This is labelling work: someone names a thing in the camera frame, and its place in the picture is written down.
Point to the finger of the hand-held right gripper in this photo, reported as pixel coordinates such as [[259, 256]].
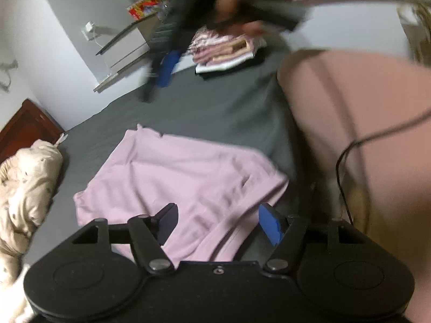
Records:
[[166, 69], [150, 80]]

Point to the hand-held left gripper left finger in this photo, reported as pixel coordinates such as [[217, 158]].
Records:
[[168, 222]]

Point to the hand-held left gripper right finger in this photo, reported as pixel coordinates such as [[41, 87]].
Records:
[[271, 223]]

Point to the pink ribbed pants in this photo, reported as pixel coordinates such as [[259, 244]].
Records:
[[188, 181]]

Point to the floral white folded garment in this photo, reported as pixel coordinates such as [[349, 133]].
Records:
[[208, 38]]

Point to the grey drawer box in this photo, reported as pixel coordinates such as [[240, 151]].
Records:
[[129, 45]]

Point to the pink dotted folded garment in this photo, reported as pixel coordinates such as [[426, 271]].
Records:
[[215, 55]]

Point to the colourful snack packet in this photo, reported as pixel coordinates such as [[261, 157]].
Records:
[[146, 6]]

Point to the grey-sheeted bed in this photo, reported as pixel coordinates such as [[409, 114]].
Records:
[[208, 114]]

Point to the black folded garment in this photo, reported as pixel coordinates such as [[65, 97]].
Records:
[[257, 61]]

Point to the white frilled cloth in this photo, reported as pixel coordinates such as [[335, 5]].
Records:
[[61, 140]]

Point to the dark wooden headboard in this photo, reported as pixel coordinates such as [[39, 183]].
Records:
[[23, 124]]

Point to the air conditioner pipe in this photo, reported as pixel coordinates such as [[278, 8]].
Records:
[[8, 74]]

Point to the person's leg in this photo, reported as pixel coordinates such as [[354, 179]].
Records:
[[353, 107]]

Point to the beige heart-print duvet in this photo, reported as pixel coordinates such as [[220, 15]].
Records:
[[27, 188]]

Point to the white wall charger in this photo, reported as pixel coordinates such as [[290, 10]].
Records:
[[88, 31]]

